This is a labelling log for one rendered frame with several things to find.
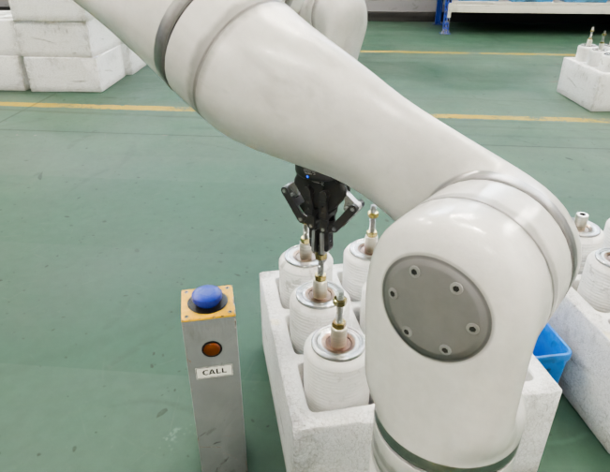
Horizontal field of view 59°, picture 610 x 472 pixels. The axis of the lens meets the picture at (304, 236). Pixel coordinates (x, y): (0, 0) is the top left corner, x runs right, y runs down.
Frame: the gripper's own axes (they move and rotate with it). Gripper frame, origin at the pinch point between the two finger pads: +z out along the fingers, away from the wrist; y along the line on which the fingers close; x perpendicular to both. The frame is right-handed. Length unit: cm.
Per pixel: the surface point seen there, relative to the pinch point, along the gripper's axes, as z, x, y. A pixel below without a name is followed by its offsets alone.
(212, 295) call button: 2.0, -17.4, -6.1
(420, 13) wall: 27, 477, -179
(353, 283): 14.7, 12.2, -0.4
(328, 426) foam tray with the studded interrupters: 17.3, -16.0, 11.2
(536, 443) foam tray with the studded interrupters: 27.7, 6.5, 34.6
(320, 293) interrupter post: 8.9, -0.9, 0.7
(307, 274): 10.7, 4.8, -5.4
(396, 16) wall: 29, 466, -199
